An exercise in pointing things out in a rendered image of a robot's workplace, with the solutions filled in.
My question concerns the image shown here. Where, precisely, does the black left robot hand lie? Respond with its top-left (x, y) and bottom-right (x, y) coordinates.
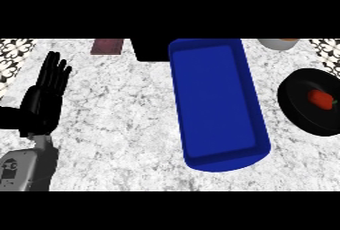
top-left (0, 50), bottom-right (73, 138)

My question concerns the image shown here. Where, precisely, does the blue rectangular tray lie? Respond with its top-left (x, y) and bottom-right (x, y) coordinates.
top-left (168, 39), bottom-right (273, 173)

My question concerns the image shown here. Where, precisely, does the black round pot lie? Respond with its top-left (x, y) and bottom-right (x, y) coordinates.
top-left (277, 67), bottom-right (340, 137)

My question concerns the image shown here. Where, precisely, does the red bell pepper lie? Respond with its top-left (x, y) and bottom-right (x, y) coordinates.
top-left (308, 89), bottom-right (340, 111)

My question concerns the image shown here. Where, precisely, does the maroon rectangular block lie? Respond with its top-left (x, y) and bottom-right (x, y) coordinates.
top-left (89, 39), bottom-right (125, 56)

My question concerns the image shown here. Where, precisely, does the black rectangular appliance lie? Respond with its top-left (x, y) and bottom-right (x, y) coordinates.
top-left (129, 39), bottom-right (174, 63)

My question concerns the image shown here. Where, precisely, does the grey round cup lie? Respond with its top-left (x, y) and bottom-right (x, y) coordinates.
top-left (258, 39), bottom-right (302, 51)

